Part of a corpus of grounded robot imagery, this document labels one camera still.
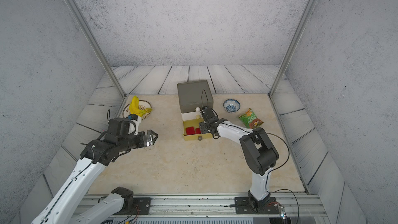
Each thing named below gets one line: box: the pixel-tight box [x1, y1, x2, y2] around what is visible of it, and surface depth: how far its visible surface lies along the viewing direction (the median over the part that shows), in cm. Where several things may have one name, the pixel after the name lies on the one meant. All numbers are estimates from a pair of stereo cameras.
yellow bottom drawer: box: [182, 119, 213, 141], surface depth 97 cm
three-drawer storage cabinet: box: [177, 79, 214, 141], surface depth 96 cm
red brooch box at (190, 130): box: [185, 126, 196, 135], surface depth 102 cm
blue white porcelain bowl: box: [222, 98, 241, 114], surface depth 113 cm
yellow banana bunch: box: [129, 95, 153, 118], surface depth 109 cm
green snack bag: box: [238, 107, 265, 130], surface depth 103 cm
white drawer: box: [180, 110, 204, 121], surface depth 97 cm
